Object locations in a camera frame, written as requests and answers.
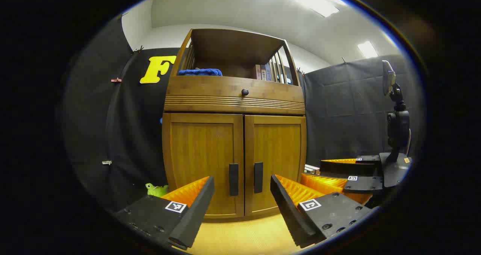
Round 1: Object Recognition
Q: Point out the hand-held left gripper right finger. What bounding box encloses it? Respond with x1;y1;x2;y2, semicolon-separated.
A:
270;174;381;249

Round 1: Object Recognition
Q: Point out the wooden shoe cabinet door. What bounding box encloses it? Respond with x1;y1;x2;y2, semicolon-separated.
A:
244;115;307;216
162;113;245;219

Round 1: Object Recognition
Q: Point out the blue towel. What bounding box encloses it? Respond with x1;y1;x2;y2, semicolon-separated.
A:
177;68;223;77

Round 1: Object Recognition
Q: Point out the wooden double-door shoe cabinet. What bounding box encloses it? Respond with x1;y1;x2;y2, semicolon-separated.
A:
162;28;307;220

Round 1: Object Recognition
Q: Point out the wooden drawer with black knob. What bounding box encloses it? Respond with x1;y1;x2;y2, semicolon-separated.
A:
164;76;306;115

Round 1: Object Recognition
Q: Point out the green frog toy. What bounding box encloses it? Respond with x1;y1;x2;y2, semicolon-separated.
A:
145;183;169;197

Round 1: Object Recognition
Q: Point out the small ceiling light panel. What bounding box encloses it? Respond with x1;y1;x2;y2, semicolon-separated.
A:
357;41;379;59

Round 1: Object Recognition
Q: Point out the black backdrop cloth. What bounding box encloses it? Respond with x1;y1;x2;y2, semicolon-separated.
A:
62;14;417;212

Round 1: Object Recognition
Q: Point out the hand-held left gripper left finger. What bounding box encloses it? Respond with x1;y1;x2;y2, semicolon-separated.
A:
115;176;215;250

